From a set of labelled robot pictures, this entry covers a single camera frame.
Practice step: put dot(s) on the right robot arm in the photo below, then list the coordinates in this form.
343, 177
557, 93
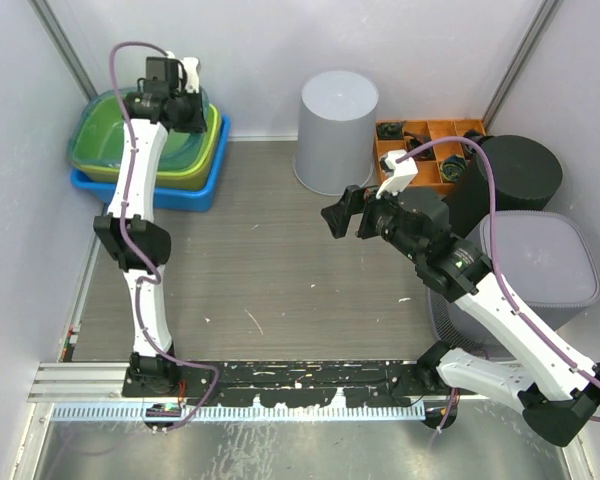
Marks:
468, 279

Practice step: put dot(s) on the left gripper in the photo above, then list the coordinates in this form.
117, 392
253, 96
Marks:
197, 124

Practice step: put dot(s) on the white cable duct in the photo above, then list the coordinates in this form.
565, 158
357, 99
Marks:
166, 412

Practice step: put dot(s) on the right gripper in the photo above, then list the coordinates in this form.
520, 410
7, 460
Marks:
353, 200

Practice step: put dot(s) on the light grey round bucket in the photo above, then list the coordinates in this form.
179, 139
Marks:
336, 131

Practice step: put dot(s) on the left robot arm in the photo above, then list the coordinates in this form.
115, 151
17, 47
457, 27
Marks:
168, 99

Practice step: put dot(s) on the grey mesh waste basket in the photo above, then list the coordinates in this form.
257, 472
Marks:
545, 259

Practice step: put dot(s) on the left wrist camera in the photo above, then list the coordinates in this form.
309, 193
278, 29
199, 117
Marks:
190, 74

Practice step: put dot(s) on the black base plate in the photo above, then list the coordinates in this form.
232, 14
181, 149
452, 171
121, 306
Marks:
293, 384

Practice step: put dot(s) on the aluminium rail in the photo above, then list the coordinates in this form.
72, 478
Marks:
75, 382

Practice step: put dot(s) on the yellow-green plastic tub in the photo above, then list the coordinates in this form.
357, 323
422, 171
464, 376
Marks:
186, 161

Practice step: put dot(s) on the black ribbed bin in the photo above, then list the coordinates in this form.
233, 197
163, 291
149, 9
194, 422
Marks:
526, 173

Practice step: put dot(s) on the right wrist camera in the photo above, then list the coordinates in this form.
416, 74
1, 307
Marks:
400, 170

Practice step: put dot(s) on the orange compartment tray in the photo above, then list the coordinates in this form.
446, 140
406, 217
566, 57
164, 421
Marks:
419, 131

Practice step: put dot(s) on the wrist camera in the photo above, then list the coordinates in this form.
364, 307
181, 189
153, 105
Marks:
190, 74
400, 170

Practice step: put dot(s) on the green plastic tub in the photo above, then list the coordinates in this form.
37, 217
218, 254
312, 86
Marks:
97, 140

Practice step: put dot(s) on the blue plastic tub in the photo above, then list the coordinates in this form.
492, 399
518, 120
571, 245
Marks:
169, 198

